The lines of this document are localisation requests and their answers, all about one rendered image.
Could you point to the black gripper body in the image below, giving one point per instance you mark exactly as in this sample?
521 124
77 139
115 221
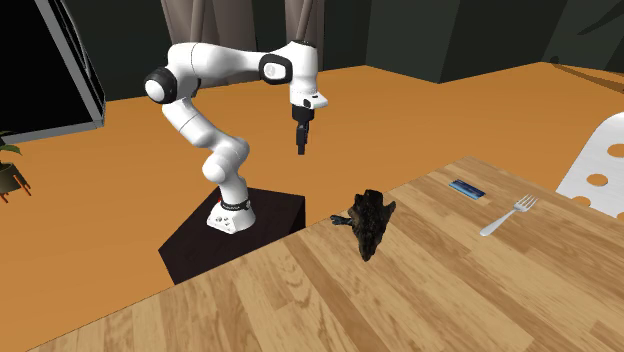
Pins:
302 114

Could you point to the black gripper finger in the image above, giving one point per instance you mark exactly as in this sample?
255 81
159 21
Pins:
302 140

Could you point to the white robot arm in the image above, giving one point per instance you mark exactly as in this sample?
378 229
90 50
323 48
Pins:
229 63

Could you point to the dark robot stand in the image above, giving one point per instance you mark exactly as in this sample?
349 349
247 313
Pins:
263 219

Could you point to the dark brown animal figure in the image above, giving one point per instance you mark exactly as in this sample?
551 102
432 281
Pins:
370 224

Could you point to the brown curtain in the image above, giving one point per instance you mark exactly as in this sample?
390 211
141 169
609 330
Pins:
214 22

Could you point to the blue flat card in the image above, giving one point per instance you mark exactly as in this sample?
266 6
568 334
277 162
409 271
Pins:
467 189

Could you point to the silver fork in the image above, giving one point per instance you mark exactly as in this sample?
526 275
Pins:
507 217

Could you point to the grey framed black window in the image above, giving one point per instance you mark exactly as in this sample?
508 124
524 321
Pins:
44 63

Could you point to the white chair with holes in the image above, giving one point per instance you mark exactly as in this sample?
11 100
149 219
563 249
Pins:
592 166

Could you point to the potted green plant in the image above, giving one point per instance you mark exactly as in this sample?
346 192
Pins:
8 170

